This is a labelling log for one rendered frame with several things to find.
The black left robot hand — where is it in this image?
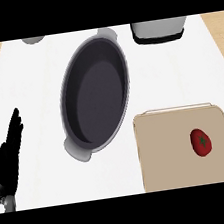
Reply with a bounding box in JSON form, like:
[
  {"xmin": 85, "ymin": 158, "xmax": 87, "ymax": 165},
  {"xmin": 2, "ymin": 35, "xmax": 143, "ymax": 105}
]
[{"xmin": 0, "ymin": 107, "xmax": 34, "ymax": 205}]

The beige tray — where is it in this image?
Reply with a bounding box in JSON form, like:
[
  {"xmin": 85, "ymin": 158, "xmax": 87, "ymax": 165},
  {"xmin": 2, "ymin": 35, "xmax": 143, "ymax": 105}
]
[{"xmin": 130, "ymin": 99, "xmax": 224, "ymax": 195}]

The white appliance with black base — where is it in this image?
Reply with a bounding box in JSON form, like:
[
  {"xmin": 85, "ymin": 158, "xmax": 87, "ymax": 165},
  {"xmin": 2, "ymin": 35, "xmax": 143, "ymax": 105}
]
[{"xmin": 129, "ymin": 16, "xmax": 191, "ymax": 47}]

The red tomato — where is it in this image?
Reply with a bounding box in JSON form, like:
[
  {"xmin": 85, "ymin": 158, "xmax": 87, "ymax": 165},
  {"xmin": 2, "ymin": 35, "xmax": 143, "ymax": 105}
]
[{"xmin": 188, "ymin": 127, "xmax": 214, "ymax": 159}]

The grey round object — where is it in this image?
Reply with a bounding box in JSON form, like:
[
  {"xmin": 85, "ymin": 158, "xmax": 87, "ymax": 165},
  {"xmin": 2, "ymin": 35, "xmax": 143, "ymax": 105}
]
[{"xmin": 21, "ymin": 36, "xmax": 47, "ymax": 47}]

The dark grey oval pot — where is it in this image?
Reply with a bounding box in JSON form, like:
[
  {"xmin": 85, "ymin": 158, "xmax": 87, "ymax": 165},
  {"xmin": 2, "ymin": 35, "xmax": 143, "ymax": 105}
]
[{"xmin": 48, "ymin": 25, "xmax": 141, "ymax": 165}]

